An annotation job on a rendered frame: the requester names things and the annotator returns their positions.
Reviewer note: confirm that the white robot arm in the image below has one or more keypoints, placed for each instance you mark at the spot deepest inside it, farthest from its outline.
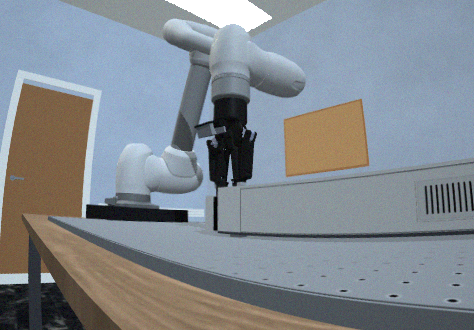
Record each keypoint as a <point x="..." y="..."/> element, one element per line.
<point x="235" y="62"/>

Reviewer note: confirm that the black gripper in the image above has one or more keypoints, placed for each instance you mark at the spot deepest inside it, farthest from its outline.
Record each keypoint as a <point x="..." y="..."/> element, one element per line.
<point x="237" y="140"/>

